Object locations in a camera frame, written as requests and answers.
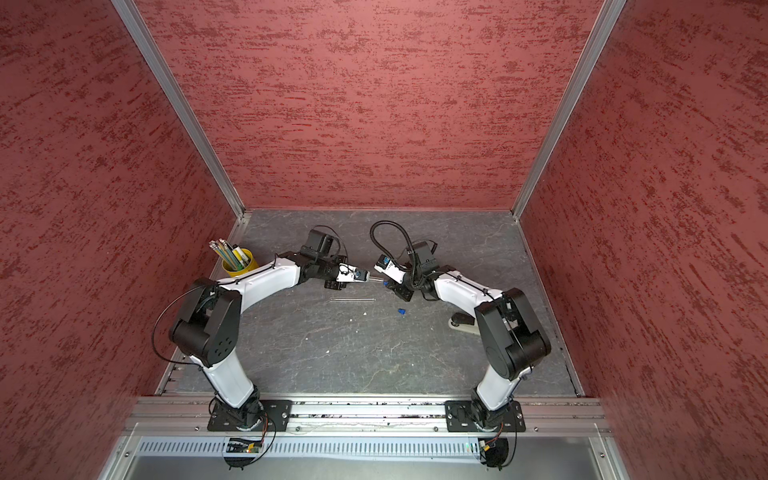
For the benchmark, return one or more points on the aluminium front rail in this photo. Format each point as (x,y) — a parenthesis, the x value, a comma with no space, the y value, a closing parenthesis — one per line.
(384,415)

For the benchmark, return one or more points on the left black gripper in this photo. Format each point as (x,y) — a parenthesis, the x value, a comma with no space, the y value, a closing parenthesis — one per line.
(334,285)

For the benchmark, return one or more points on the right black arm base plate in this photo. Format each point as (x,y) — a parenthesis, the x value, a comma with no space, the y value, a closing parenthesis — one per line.
(473,416)

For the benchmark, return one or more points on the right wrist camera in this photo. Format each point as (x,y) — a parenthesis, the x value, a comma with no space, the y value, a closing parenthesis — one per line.
(392,270)

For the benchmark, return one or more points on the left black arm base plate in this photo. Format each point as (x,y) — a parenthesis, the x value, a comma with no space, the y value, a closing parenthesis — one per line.
(251,417)

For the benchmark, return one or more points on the grey black stapler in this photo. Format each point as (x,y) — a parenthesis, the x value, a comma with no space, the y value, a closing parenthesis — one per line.
(463,322)

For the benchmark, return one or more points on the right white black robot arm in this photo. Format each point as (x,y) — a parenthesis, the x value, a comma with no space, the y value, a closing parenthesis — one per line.
(513,338)

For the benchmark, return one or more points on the white slotted cable duct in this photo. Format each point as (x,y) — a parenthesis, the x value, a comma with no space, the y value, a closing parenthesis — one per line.
(441,449)

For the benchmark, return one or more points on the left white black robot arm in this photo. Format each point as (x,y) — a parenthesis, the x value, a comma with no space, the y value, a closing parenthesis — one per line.
(207,325)

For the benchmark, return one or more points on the bundle of coloured pencils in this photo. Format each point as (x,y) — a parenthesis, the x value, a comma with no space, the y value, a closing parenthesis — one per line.
(230,255)

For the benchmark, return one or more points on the yellow pencil cup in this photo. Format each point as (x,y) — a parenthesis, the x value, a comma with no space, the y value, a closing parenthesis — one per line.
(252,264)

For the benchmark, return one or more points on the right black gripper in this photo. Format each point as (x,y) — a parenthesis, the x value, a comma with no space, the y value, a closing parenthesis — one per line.
(399,289)

